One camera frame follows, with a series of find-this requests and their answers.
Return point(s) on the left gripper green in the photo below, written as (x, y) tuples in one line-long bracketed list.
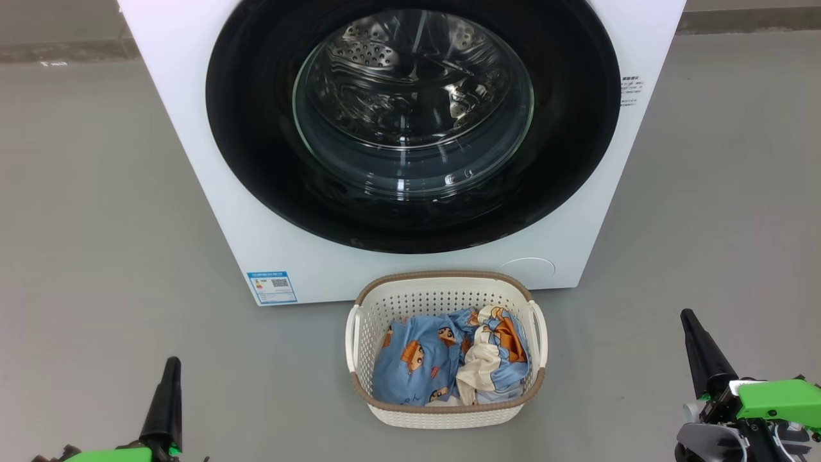
[(115, 455)]

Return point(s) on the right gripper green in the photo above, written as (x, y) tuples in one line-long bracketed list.
[(782, 398)]

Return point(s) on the cream and blue cartoon garment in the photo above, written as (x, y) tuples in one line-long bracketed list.
[(497, 359)]

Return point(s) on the blue cartoon print garment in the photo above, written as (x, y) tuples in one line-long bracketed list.
[(417, 366)]

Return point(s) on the round black washer door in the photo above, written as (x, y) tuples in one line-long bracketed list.
[(256, 128)]

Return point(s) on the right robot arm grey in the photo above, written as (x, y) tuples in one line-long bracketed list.
[(705, 444)]

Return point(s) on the white front-load washing machine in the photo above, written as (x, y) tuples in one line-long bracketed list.
[(192, 160)]

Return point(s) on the stainless steel washing machine drum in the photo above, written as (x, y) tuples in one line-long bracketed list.
[(410, 77)]

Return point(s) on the blue energy label sticker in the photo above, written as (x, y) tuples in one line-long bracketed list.
[(272, 287)]

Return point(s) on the round drain filter cover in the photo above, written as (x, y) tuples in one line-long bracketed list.
[(527, 269)]

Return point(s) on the cream plastic laundry basket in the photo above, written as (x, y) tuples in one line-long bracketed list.
[(410, 295)]

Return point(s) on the small printed text label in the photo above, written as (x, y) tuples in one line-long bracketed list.
[(632, 90)]

